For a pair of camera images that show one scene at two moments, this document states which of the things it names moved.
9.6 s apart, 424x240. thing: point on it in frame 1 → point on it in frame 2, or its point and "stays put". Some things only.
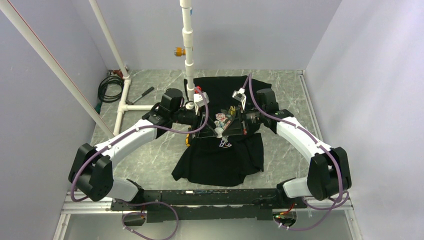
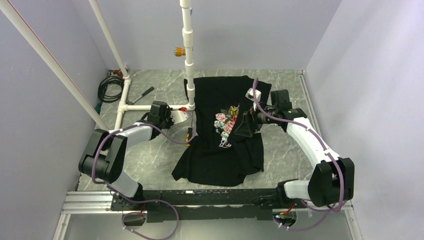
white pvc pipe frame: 15,19 stays put
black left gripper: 207,131 → 168,113
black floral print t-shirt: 222,154 stays put
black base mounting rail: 209,205 stays put
